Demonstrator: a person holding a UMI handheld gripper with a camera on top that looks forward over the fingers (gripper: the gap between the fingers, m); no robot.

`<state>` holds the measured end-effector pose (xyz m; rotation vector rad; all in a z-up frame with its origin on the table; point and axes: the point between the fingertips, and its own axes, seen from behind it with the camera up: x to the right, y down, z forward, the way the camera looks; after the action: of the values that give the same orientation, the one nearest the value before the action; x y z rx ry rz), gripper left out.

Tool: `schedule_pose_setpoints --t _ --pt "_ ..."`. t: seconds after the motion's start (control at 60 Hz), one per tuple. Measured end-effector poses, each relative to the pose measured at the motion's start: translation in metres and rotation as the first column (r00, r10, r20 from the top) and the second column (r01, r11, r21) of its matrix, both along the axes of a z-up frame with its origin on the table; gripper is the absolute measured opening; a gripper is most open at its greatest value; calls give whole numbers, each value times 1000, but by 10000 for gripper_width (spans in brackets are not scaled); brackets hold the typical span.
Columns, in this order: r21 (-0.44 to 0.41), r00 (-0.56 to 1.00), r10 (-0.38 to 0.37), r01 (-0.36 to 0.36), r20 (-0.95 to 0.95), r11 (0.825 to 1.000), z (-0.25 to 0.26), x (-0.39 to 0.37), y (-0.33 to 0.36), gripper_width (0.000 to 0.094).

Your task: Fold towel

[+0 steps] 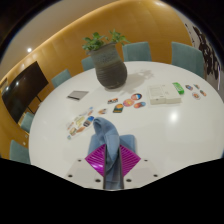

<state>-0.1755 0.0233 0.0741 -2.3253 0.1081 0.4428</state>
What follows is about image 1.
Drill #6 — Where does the black flat screen television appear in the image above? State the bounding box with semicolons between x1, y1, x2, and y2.
0;60;50;124

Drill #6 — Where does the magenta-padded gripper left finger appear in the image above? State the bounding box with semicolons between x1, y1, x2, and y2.
65;143;108;190

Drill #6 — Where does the green plant in grey pot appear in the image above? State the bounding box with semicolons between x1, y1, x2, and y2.
81;28;131;90

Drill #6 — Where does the round blue orange sticker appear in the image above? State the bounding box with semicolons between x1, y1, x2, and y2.
130;92;143;102

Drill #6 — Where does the small rectangular dark sticker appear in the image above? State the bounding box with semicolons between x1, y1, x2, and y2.
106;97;119;105

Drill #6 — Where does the grey flat booklet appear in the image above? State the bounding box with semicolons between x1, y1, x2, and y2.
66;90;90;101

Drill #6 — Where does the group of teal chairs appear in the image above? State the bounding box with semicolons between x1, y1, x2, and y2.
9;40;205;165

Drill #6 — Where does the dark rectangular orange sticker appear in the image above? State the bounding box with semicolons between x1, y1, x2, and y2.
112;103;125;114

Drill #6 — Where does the round orange pink sticker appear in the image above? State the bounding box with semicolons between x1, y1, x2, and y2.
122;98;135;108

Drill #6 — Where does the round red blue sticker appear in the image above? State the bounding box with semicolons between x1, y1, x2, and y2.
133;101;147;110

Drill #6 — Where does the blue terry towel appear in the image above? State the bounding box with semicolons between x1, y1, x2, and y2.
87;116;137;191

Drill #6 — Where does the white flat box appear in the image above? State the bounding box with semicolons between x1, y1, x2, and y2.
147;83;183;106

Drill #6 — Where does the cluster of colourful stickers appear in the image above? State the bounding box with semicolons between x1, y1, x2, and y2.
65;106;97;140

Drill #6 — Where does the small green packet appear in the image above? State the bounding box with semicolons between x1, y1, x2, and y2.
172;81;185;96

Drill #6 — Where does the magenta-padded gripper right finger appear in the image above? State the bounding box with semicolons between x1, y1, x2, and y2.
118;143;161;190

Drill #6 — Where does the white banner with black calligraphy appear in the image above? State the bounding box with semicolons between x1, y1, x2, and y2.
182;14;224;91

